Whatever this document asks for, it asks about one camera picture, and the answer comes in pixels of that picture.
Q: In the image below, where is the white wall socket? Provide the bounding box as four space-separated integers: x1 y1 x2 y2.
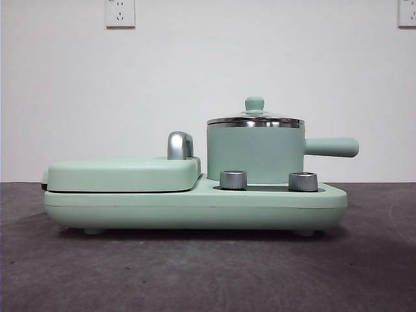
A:
105 0 136 30
398 0 416 29

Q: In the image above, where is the mint green handled pot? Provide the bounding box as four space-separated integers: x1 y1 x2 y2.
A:
206 118 360 184

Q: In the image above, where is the mint green griddle cover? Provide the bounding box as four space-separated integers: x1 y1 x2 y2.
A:
41 155 203 194

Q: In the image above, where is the glass lid with green knob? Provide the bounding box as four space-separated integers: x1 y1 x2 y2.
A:
207 95 306 128

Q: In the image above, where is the silver dial knob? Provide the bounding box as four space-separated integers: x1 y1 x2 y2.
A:
288 171 319 192
219 170 248 190

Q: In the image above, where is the mint green breakfast machine base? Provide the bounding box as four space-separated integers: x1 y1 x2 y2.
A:
44 173 348 236

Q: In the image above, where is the silver griddle cover handle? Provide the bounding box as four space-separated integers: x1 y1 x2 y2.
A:
166 131 196 161

